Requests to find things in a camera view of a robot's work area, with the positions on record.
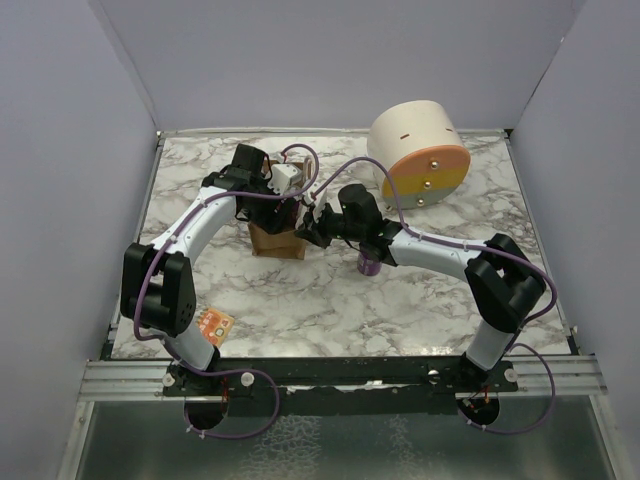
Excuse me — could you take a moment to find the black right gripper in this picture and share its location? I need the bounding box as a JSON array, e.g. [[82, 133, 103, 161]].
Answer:
[[296, 198, 365, 250]]

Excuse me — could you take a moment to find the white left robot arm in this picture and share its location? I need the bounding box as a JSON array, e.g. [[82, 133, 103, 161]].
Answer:
[[120, 144, 319, 395]]

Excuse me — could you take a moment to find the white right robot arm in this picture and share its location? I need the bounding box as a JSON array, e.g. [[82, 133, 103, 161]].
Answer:
[[296, 184, 546, 391]]

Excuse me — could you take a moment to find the purple Fanta can centre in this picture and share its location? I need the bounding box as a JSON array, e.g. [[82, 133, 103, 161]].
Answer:
[[357, 252, 382, 277]]

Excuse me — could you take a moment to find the orange snack packet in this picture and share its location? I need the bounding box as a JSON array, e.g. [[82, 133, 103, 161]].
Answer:
[[197, 308, 235, 347]]

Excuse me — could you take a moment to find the cream three-drawer round cabinet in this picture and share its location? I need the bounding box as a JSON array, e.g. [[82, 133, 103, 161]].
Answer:
[[367, 100, 471, 210]]

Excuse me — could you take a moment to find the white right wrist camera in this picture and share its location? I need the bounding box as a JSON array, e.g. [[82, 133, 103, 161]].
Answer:
[[303, 189, 327, 221]]

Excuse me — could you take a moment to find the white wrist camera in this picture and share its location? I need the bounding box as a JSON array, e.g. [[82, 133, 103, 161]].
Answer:
[[303, 189, 327, 221], [267, 163, 303, 195]]

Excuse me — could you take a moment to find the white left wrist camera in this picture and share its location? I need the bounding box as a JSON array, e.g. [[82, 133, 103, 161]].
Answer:
[[267, 163, 303, 195]]

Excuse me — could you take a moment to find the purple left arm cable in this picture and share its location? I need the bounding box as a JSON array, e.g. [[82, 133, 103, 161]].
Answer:
[[135, 143, 321, 441]]

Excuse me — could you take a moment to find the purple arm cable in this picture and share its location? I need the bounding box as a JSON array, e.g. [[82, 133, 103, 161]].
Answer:
[[309, 156, 560, 435], [135, 143, 321, 441]]

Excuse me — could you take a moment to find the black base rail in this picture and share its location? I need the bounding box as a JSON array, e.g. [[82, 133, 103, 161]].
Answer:
[[163, 356, 518, 417]]

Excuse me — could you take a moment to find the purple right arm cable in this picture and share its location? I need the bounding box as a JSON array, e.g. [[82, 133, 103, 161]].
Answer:
[[309, 156, 560, 435]]

